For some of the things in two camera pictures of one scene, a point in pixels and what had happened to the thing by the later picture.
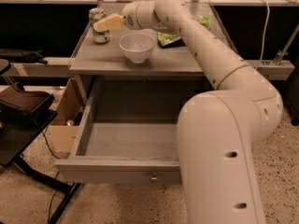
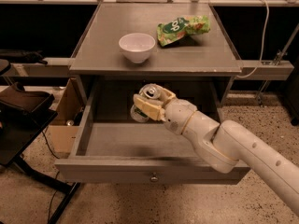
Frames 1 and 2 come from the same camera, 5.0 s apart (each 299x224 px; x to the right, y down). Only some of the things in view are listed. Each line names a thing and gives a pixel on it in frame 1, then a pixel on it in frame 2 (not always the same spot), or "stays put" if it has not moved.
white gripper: x=129 y=15 to x=177 y=115
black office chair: x=22 y=114 stays put
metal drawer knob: x=154 y=178 stays put
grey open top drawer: x=122 y=150 stays put
